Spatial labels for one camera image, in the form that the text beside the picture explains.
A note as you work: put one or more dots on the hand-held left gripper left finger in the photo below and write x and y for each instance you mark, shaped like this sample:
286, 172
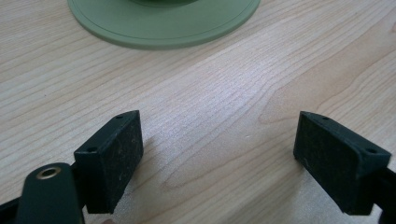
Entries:
109, 161

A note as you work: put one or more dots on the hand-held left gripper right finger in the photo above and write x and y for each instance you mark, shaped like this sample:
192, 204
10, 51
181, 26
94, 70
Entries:
333, 165

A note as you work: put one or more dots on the round green plate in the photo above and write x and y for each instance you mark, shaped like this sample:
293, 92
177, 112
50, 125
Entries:
162, 29

